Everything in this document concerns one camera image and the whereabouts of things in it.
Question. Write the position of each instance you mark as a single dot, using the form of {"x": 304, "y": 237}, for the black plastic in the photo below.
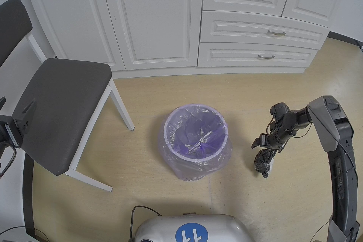
{"x": 263, "y": 160}

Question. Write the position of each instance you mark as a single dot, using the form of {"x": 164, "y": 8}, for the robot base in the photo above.
{"x": 215, "y": 229}

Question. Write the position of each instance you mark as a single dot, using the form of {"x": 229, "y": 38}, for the white wardrobe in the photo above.
{"x": 158, "y": 8}

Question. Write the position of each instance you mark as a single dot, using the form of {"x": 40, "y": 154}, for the purple plastic bag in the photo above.
{"x": 195, "y": 133}

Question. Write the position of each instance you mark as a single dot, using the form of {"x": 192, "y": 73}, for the white paper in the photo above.
{"x": 271, "y": 165}

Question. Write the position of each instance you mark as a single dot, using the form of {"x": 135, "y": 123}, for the dark grey white-legged chair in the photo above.
{"x": 62, "y": 99}

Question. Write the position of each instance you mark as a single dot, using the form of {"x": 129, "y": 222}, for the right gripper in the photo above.
{"x": 272, "y": 140}

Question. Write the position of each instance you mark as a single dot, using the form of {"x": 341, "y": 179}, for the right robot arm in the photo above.
{"x": 326, "y": 121}

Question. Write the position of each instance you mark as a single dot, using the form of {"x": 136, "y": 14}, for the white trash bin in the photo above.
{"x": 195, "y": 160}

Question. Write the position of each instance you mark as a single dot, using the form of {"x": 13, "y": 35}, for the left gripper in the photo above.
{"x": 10, "y": 130}

